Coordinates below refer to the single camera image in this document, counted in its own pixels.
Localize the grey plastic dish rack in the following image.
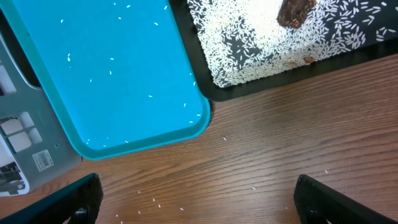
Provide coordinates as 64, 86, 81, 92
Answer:
1, 40, 82, 197

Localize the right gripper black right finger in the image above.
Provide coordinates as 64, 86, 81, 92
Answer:
294, 174, 395, 224

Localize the black waste tray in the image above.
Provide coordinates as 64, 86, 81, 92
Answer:
168, 0, 397, 101

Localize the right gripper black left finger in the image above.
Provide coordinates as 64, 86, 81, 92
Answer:
1, 173, 103, 224

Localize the brown food scrap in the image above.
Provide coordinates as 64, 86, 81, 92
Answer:
277, 0, 317, 29

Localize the white spilled rice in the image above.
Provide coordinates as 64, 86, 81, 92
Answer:
188, 0, 397, 88

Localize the teal plastic tray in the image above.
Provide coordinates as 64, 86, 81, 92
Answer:
1, 0, 211, 160

